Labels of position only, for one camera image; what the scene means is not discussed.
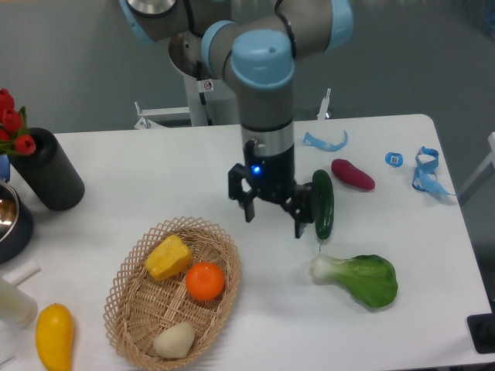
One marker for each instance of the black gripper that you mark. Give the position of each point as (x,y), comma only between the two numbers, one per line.
(272,179)

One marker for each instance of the yellow bell pepper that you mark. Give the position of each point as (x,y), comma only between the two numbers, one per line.
(169,258)

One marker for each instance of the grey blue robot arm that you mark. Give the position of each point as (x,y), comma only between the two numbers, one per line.
(157,20)

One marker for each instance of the woven wicker basket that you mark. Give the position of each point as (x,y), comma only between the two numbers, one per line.
(139,308)

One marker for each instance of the green cucumber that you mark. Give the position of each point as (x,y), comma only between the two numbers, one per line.
(324,221)

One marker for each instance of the curved blue paper strip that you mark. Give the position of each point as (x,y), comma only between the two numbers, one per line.
(309,140)

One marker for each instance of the purple sweet potato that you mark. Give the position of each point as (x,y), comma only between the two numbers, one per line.
(347,173)

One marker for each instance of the orange fruit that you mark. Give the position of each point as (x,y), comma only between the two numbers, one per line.
(205,281)

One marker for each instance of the green bok choy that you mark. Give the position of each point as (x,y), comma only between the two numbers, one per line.
(370,279)

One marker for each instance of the small blue tag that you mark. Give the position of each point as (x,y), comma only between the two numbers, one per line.
(394,159)

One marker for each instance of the black cylindrical vase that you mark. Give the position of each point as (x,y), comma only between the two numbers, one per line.
(49,172)

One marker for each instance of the black device at edge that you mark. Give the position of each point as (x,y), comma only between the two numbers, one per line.
(481,328)

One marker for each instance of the yellow mango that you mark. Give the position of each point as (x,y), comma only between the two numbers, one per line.
(54,337)

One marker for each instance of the dark metal pot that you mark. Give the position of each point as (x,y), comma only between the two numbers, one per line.
(16,224)

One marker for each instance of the red tulip bouquet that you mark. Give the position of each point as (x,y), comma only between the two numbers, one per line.
(15,136)

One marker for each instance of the white plastic bottle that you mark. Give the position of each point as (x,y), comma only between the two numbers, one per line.
(17,308)

